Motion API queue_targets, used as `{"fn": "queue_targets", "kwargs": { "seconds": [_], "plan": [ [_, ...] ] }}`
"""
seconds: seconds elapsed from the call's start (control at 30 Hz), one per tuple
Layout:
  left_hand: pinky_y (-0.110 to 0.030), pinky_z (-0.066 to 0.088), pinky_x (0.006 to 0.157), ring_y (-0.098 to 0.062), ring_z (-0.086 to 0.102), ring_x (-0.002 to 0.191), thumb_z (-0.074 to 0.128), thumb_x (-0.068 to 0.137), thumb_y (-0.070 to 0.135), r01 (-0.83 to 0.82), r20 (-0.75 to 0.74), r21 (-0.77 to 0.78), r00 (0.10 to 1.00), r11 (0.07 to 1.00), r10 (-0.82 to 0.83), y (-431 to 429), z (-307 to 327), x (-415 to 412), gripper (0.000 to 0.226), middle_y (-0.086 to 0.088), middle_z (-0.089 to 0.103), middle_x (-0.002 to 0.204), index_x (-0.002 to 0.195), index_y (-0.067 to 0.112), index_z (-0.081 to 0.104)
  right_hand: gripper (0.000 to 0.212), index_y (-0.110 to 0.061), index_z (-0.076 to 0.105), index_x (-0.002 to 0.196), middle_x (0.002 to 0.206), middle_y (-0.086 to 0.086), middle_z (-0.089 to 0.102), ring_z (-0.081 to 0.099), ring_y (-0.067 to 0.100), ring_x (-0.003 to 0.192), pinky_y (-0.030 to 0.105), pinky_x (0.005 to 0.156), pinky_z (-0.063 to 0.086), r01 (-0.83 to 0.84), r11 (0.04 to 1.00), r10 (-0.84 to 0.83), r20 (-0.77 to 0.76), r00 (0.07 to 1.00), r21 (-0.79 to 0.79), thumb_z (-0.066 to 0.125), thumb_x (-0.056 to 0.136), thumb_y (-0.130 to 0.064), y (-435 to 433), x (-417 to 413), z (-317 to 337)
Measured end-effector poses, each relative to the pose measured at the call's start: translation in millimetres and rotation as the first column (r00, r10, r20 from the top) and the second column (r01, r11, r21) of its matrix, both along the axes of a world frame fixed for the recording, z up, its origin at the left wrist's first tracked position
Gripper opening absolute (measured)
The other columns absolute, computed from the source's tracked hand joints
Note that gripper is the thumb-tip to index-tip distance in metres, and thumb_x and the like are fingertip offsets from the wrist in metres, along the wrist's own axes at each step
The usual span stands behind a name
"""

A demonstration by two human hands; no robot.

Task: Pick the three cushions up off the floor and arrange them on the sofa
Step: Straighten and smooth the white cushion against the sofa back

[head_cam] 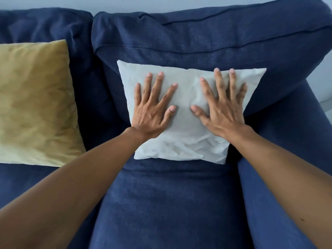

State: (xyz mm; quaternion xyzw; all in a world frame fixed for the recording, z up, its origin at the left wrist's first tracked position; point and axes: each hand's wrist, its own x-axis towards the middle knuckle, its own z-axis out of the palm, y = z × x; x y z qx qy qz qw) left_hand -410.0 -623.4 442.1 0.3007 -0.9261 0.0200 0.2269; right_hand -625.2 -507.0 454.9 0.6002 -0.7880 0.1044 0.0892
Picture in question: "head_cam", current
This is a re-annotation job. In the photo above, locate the navy blue seat cushion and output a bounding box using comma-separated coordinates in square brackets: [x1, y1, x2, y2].
[88, 153, 252, 249]

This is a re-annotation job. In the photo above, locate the large navy blue back cushion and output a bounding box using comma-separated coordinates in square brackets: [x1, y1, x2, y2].
[91, 0, 332, 126]

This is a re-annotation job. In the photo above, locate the navy blue fabric sofa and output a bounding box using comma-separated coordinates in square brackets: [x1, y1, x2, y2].
[0, 0, 332, 249]

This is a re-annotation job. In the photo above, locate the person's right forearm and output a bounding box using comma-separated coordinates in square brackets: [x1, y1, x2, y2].
[223, 124, 332, 249]

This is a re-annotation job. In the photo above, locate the person's right hand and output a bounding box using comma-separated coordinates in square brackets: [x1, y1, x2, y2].
[191, 68, 248, 139]

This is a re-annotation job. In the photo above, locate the mustard yellow velvet cushion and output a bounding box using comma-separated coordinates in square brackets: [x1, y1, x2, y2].
[0, 39, 86, 167]

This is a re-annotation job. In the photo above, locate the person's left forearm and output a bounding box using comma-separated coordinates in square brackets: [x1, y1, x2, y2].
[0, 126, 153, 249]

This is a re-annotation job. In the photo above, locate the person's left hand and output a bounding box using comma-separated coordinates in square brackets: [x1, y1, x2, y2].
[131, 72, 178, 139]

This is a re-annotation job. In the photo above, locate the white pillow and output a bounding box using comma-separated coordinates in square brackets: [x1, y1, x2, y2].
[117, 60, 267, 165]

